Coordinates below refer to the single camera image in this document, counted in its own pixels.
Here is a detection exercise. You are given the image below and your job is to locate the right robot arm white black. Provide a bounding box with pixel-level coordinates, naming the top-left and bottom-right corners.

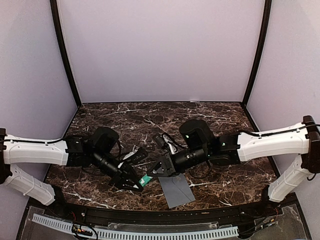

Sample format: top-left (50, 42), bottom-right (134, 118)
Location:
top-left (147, 115), bottom-right (320, 217)

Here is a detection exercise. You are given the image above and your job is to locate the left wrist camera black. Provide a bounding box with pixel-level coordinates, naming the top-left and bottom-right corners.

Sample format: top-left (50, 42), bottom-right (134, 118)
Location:
top-left (121, 147), bottom-right (149, 165)

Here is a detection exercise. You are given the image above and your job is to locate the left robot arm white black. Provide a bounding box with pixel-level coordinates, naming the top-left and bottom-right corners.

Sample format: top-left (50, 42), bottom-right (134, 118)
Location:
top-left (0, 127), bottom-right (148, 218)

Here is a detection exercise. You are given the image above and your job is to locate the black frame post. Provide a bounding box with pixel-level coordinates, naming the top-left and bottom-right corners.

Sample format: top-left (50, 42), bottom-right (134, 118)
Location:
top-left (49, 0), bottom-right (82, 108)
top-left (241, 0), bottom-right (272, 108)

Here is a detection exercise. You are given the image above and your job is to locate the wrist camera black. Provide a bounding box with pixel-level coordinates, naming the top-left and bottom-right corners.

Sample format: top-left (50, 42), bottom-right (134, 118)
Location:
top-left (152, 133), bottom-right (178, 154)
top-left (121, 147), bottom-right (149, 165)

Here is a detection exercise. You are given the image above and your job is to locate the black left frame post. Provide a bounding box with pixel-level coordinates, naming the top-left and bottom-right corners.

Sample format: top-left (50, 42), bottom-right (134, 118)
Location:
top-left (49, 0), bottom-right (82, 108)

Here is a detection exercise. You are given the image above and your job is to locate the small electronics board with leds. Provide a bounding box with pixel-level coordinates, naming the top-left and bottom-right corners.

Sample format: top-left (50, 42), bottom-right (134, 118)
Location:
top-left (71, 224), bottom-right (93, 236)

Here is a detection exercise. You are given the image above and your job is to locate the black right frame post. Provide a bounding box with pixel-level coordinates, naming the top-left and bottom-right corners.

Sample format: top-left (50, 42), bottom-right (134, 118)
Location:
top-left (241, 0), bottom-right (272, 108)

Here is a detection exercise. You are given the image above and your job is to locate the grey envelope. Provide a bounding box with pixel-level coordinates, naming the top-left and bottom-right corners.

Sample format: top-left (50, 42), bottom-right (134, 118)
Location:
top-left (158, 174), bottom-right (196, 209)

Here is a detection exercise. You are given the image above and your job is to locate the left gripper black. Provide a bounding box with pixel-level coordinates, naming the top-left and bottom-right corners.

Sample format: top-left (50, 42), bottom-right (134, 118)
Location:
top-left (91, 148), bottom-right (145, 190)

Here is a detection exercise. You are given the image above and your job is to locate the black front table rail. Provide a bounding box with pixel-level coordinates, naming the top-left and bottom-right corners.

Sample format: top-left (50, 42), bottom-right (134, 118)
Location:
top-left (44, 187), bottom-right (282, 232)

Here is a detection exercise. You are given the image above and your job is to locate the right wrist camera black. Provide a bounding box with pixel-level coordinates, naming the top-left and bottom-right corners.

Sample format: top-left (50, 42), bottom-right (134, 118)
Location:
top-left (152, 133), bottom-right (178, 154)

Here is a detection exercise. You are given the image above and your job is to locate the white slotted cable duct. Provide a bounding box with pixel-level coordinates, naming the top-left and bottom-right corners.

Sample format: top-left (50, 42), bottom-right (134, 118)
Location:
top-left (31, 213), bottom-right (239, 240)

